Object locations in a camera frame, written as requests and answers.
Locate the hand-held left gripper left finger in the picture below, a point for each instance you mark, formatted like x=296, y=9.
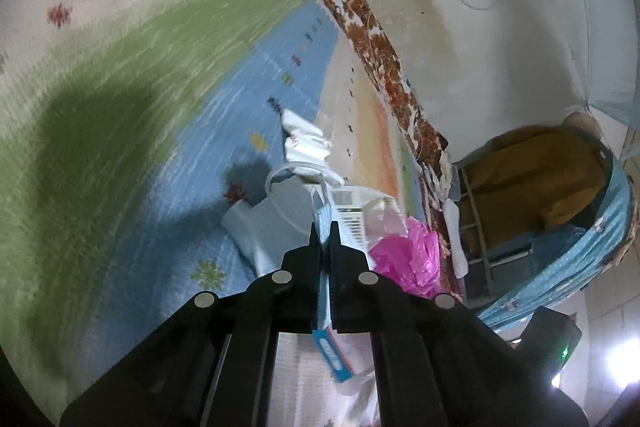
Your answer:
x=300, y=269

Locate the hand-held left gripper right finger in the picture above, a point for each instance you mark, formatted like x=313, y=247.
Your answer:
x=350, y=269

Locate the white plastic bag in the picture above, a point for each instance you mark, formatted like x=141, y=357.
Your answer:
x=280, y=217

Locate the blue and white carton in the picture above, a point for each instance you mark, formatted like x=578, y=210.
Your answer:
x=335, y=354

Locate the white paper wrapper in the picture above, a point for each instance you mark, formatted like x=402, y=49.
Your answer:
x=305, y=139

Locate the pink plastic bag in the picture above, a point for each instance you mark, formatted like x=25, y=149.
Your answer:
x=407, y=257

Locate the clear plastic wrapper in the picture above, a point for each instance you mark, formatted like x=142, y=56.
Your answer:
x=382, y=217

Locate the blue patterned curtain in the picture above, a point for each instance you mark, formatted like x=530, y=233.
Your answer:
x=595, y=242

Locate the white cloth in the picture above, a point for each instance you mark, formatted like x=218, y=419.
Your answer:
x=456, y=237

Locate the patterned small cloth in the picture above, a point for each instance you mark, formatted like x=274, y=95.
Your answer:
x=436, y=179

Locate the yellow garment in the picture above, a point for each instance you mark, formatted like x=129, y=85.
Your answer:
x=530, y=177

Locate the metal bed frame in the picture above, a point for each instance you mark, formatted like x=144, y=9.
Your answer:
x=472, y=227

